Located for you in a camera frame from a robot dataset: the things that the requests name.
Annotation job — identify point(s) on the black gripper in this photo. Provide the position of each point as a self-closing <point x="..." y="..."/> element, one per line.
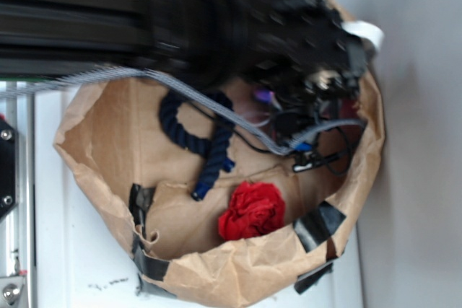
<point x="296" y="48"/>

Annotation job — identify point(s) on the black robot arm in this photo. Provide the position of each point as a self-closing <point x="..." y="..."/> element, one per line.
<point x="61" y="37"/>

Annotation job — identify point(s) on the brown paper bag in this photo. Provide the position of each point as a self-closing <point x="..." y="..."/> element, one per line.
<point x="111" y="137"/>

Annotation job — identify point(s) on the red crumpled paper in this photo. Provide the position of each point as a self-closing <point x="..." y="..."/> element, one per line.
<point x="255" y="209"/>

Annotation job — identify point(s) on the black tape piece right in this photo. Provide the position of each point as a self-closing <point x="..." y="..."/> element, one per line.
<point x="313" y="229"/>

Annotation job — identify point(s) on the black tape piece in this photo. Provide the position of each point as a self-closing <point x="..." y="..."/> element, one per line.
<point x="313" y="229"/>
<point x="149" y="268"/>

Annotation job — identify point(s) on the black tape piece left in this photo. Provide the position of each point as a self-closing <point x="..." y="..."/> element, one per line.
<point x="149" y="268"/>

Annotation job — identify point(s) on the aluminium frame rail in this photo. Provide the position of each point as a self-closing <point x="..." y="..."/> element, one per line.
<point x="18" y="228"/>

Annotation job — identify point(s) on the black octagonal mount plate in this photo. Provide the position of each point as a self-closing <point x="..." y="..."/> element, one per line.
<point x="8" y="168"/>

